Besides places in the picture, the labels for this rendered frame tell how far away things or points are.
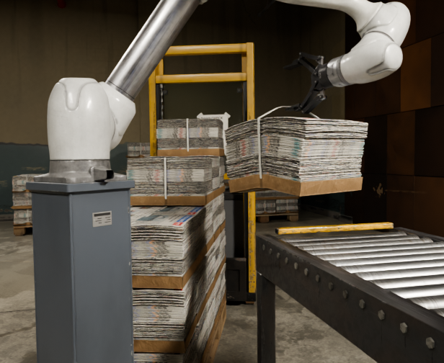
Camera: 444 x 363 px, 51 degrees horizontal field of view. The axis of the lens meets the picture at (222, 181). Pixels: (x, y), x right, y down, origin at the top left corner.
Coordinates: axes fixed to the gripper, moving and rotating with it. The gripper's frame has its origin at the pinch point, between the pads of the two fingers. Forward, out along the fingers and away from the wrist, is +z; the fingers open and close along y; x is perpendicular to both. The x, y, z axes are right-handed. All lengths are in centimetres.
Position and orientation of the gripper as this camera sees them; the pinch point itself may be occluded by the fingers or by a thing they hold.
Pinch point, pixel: (289, 87)
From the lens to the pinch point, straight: 163.0
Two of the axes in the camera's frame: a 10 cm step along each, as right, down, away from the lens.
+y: 0.3, 10.0, -0.3
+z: -5.6, 0.4, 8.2
